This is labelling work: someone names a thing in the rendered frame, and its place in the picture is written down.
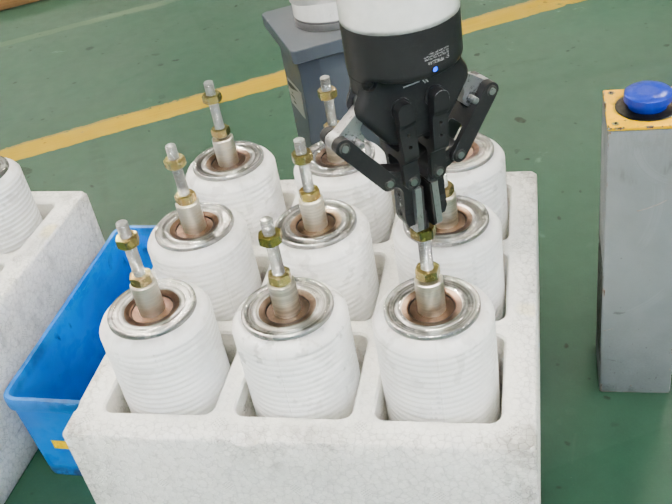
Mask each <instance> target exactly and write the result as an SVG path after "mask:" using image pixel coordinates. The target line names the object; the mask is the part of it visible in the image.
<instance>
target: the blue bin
mask: <svg viewBox="0 0 672 504"><path fill-rule="evenodd" d="M156 226H157V225H150V226H130V229H131V230H135V231H137V232H138V235H139V238H140V243H139V245H138V246H137V249H138V252H139V255H140V258H141V261H142V263H143V266H144V267H146V268H149V269H151V270H152V268H153V264H152V261H151V258H150V255H149V253H148V249H147V244H148V240H149V237H150V235H151V233H152V231H153V229H154V228H155V227H156ZM117 234H118V232H117V229H116V230H114V231H113V232H112V234H111V235H110V236H109V238H108V239H107V241H106V242H105V244H104V245H103V247H102V248H101V250H100V251H99V253H98V254H97V256H96V257H95V259H94V260H93V261H92V263H91V264H90V266H89V267H88V269H87V270H86V272H85V273H84V275H83V276H82V278H81V279H80V281H79V282H78V283H77V285H76V286H75V288H74V289H73V291H72V292H71V294H70V295H69V297H68V298H67V300H66V301H65V303H64V304H63V306H62V307H61V308H60V310H59V311H58V313H57V314H56V316H55V317H54V319H53V320H52V322H51V323H50V325H49V326H48V328H47V329H46V330H45V332H44V333H43V335H42V336H41V338H40V339H39V341H38V342H37V344H36V345H35V347H34V348H33V350H32V351H31V352H30V354H29V355H28V357H27V358H26V360H25V361H24V363H23V364H22V366H21V367H20V369H19V370H18V372H17V373H16V375H15V376H14V377H13V379H12V380H11V382H10V383H9V385H8V386H7V388H6V390H5V392H4V394H3V397H4V400H5V402H6V404H7V406H8V407H9V408H10V409H11V410H14V411H16V413H17V414H18V416H19V417H20V419H21V421H22V422H23V424H24V426H25V427H26V429H27V430H28V432H29V434H30V435H31V437H32V439H33V440H34V442H35V443H36V445H37V447H38V448H39V450H40V452H41V453H42V455H43V456H44V458H45V460H46V461H47V463H48V465H49V466H50V468H51V469H52V470H53V471H54V472H55V473H57V474H66V475H79V476H82V474H81V472H80V470H79V468H78V465H77V463H76V461H75V459H74V457H73V455H72V453H71V451H70V449H69V447H68V445H67V443H66V441H65V439H64V437H63V431H64V429H65V427H66V426H67V424H68V422H69V420H70V418H71V416H72V415H73V413H74V411H76V410H77V408H78V406H79V403H80V400H81V398H82V396H83V394H84V393H85V391H86V389H87V387H88V385H89V383H90V382H91V380H92V378H93V376H94V374H95V372H96V371H97V369H98V367H99V365H100V363H101V361H102V360H103V358H104V356H105V354H106V351H105V349H104V347H103V344H102V342H101V339H100V335H99V328H100V324H101V321H102V318H103V316H104V314H105V312H106V311H107V309H108V308H109V307H110V306H111V304H112V303H113V302H114V301H115V300H116V298H117V297H119V296H120V295H121V294H122V293H123V292H125V291H126V290H128V289H130V281H129V275H130V273H131V272H132V269H131V267H130V264H129V261H128V259H127V256H126V253H125V251H123V250H119V249H118V248H117V246H116V243H115V238H116V235H117Z"/></svg>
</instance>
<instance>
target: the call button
mask: <svg viewBox="0 0 672 504"><path fill-rule="evenodd" d="M623 100H624V103H625V104H626V105H628V108H629V109H630V110H631V111H632V112H635V113H638V114H645V115H650V114H657V113H660V112H662V111H664V110H665V109H666V108H667V106H668V105H669V104H670V103H671V102H672V88H671V87H670V86H669V85H667V84H665V83H662V82H659V81H640V82H636V83H633V84H631V85H629V86H628V87H626V88H625V90H624V95H623Z"/></svg>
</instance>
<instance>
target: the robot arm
mask: <svg viewBox="0 0 672 504"><path fill-rule="evenodd" d="M289 2H290V3H291V5H292V10H293V15H294V20H295V25H296V26H297V27H298V28H300V29H302V30H305V31H310V32H328V31H335V30H340V31H341V37H342V44H343V50H344V57H345V63H346V68H347V71H348V75H349V79H350V87H349V92H348V94H347V98H346V106H347V109H348V112H347V113H346V114H345V115H344V116H343V118H342V119H341V120H340V122H339V123H338V124H337V125H336V127H335V128H333V127H331V126H328V127H325V128H324V129H323V130H322V131H321V133H320V140H321V141H322V142H323V143H324V144H325V145H326V146H327V147H329V148H330V149H331V150H332V151H333V152H334V153H335V154H337V155H338V156H339V157H340V158H342V159H343V160H344V161H346V162H347V163H348V164H350V165H351V166H352V167H354V168H355V169H356V170H357V171H359V172H360V173H361V174H363V175H364V176H365V177H367V178H368V179H369V180H371V181H372V182H373V183H375V184H376V185H377V186H378V187H380V188H381V189H382V190H384V191H386V192H389V191H392V190H393V189H394V196H395V206H396V214H397V216H398V217H399V219H401V220H402V221H403V222H404V223H405V224H406V225H407V226H409V227H411V228H412V229H413V230H414V231H415V232H420V231H422V230H425V229H426V216H425V210H427V212H428V219H429V220H428V221H429V222H430V223H431V224H432V225H436V224H438V223H440V222H442V221H443V217H442V213H443V212H445V210H446V206H447V201H446V194H445V185H444V177H443V176H444V174H445V173H446V168H447V167H448V166H449V165H450V164H451V163H452V162H454V161H455V162H461V161H463V160H464V159H465V158H466V156H467V154H468V152H469V150H470V148H471V146H472V144H473V142H474V140H475V138H476V136H477V134H478V132H479V130H480V128H481V125H482V123H483V121H484V119H485V117H486V115H487V113H488V111H489V109H490V107H491V105H492V103H493V101H494V99H495V97H496V95H497V92H498V90H499V87H498V84H497V83H496V82H494V81H492V80H490V79H488V78H487V77H485V76H483V75H481V74H479V73H478V72H476V71H470V72H468V68H467V65H466V63H465V62H464V60H463V59H462V57H461V55H462V52H463V35H462V20H461V6H460V0H289ZM362 124H363V125H365V126H366V127H367V128H368V129H369V130H371V131H372V132H373V133H374V134H375V135H377V136H378V137H379V141H380V144H381V147H382V148H383V150H384V152H385V156H386V161H387V164H379V163H378V162H376V161H375V160H374V159H373V158H371V157H370V156H369V155H368V154H366V153H365V152H364V151H363V149H364V148H365V143H364V142H365V138H364V136H363V135H362V133H361V125H362ZM460 125H461V130H460V132H459V134H458V136H457V138H456V140H454V138H455V136H456V134H457V132H458V130H459V128H460Z"/></svg>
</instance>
